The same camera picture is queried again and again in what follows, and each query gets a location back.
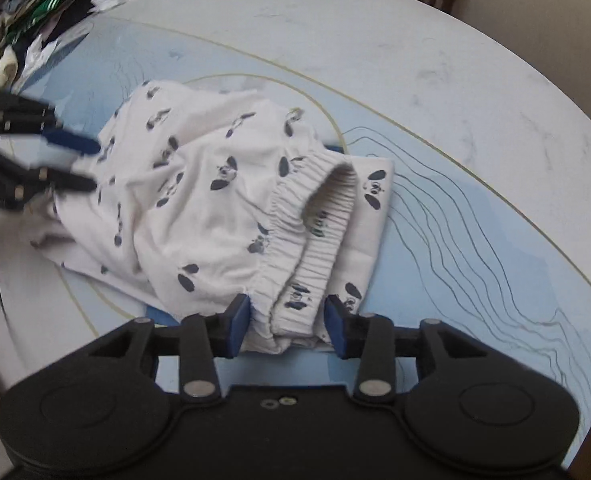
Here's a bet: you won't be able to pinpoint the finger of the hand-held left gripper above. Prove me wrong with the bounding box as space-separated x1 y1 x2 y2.
0 91 102 156
0 136 97 200

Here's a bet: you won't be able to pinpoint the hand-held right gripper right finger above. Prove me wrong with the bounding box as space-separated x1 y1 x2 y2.
324 294 491 404

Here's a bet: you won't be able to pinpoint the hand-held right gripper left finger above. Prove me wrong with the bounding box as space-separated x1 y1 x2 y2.
88 294 253 404

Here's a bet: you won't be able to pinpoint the white printed shorts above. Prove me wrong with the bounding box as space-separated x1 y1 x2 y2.
18 79 395 357

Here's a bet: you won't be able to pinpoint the pile of mixed clothes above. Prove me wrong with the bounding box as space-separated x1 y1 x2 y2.
0 0 126 98

